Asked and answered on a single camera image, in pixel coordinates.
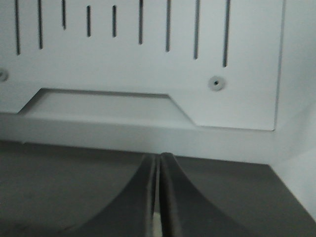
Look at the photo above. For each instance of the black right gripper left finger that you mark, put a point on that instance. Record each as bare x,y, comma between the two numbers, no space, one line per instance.
131,212

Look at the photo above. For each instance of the white slotted back panel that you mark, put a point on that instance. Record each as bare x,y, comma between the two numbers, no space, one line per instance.
216,59

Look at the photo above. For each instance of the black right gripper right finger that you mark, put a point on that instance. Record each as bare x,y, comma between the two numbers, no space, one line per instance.
186,212

